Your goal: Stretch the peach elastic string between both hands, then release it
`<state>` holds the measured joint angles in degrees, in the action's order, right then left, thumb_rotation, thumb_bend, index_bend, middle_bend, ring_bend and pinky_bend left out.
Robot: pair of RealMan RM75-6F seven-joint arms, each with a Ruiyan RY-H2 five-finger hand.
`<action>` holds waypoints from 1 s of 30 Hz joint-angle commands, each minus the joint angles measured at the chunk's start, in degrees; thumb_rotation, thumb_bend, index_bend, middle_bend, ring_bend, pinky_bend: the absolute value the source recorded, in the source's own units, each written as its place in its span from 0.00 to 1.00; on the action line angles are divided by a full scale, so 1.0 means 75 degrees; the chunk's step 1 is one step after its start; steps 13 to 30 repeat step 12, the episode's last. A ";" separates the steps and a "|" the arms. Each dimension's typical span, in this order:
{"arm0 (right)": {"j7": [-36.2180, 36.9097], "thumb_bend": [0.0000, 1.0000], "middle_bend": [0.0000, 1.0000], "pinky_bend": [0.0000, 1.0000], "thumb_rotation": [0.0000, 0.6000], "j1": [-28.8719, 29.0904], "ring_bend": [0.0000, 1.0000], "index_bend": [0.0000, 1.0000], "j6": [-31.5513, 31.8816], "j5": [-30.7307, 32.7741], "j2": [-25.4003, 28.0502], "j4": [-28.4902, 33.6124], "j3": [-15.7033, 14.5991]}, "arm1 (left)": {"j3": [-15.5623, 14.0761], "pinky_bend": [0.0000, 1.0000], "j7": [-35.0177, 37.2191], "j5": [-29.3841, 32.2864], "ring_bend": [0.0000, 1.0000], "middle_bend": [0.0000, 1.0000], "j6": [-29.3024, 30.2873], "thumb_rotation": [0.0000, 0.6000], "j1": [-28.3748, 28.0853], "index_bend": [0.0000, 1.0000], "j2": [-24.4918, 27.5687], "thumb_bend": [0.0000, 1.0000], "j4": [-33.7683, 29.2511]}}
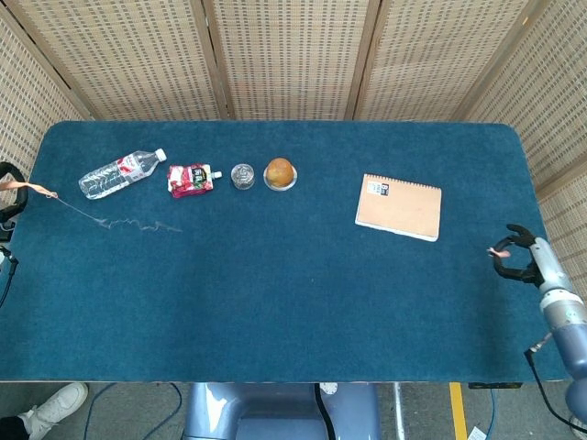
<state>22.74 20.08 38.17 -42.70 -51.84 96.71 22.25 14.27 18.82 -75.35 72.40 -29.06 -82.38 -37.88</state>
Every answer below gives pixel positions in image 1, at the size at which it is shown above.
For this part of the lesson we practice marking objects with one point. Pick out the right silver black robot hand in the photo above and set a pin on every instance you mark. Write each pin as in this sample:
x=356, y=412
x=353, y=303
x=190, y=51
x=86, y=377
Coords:
x=548, y=266

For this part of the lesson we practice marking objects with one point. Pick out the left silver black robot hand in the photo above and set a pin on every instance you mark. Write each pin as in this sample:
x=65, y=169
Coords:
x=23, y=197

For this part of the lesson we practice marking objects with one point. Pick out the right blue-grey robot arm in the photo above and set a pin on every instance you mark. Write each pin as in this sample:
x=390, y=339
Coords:
x=573, y=348

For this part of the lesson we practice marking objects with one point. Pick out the clear plastic water bottle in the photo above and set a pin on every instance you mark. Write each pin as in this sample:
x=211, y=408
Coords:
x=119, y=174

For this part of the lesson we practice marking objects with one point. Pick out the brown spiral notebook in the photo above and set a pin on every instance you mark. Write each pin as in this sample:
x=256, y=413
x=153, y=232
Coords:
x=399, y=208

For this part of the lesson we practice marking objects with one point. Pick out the red spouted drink pouch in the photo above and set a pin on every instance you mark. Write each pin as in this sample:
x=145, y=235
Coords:
x=190, y=181

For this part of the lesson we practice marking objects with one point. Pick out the grey metal table leg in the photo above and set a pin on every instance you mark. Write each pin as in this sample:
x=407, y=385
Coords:
x=399, y=403

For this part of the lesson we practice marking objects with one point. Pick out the white sneaker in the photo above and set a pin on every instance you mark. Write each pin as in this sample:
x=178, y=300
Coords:
x=55, y=405

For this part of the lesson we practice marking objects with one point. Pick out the black trouser leg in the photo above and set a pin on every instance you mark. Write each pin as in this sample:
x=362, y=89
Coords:
x=11, y=428

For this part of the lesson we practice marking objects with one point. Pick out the orange fruit jelly cup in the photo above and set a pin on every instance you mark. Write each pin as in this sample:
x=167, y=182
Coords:
x=280, y=172

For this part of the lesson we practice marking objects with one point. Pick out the woven wooden folding screen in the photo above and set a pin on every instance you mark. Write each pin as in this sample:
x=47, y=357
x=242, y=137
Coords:
x=293, y=59

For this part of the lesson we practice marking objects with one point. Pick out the blue-grey robot torso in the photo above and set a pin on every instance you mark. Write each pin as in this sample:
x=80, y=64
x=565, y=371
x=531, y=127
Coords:
x=275, y=412

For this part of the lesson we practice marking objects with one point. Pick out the black table edge bracket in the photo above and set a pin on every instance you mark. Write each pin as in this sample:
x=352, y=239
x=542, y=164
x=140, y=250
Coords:
x=495, y=385

